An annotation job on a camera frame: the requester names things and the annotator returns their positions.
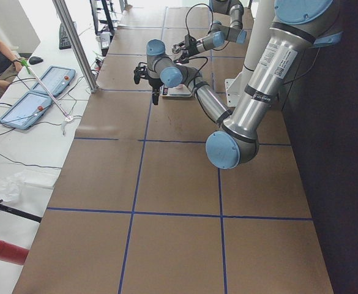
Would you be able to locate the black keyboard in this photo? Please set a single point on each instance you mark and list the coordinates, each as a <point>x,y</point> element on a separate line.
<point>64,41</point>

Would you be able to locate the black computer mouse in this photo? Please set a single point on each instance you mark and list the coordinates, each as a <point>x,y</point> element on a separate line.
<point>33,60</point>

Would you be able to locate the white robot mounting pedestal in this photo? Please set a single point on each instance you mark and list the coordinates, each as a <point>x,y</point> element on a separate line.
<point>258,40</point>

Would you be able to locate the black tripod rod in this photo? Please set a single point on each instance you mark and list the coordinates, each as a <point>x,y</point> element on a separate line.
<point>20,213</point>

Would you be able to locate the metal reacher stick green handle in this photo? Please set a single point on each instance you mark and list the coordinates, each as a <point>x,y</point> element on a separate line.
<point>68,118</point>

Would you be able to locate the glass sauce bottle metal spout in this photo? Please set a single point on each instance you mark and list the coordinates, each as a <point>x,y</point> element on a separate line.
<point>179,54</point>

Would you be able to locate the red cylinder tube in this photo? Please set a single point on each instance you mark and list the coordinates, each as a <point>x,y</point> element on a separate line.
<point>12,253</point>

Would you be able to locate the crumpled white plastic sheet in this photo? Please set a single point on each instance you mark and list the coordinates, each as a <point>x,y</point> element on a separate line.
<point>11,186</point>

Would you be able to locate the aluminium frame post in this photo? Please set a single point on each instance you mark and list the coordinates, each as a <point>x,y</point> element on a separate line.
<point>66,20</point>

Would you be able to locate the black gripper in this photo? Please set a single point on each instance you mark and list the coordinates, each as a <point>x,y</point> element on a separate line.
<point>154,82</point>
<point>183,50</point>

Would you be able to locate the digital kitchen scale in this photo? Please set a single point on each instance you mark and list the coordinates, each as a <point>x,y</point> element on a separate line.
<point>176,92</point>

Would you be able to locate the far blue teach pendant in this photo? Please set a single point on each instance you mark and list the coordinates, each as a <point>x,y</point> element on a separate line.
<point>56,79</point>

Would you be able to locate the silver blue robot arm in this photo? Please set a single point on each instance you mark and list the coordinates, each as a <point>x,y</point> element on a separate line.
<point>217,34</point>
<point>279,35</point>

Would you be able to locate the near blue teach pendant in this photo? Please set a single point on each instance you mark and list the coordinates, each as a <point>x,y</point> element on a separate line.
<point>26,111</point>

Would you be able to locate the blue teach pendant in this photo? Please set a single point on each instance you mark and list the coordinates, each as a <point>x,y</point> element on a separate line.
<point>26,111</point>
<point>56,79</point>

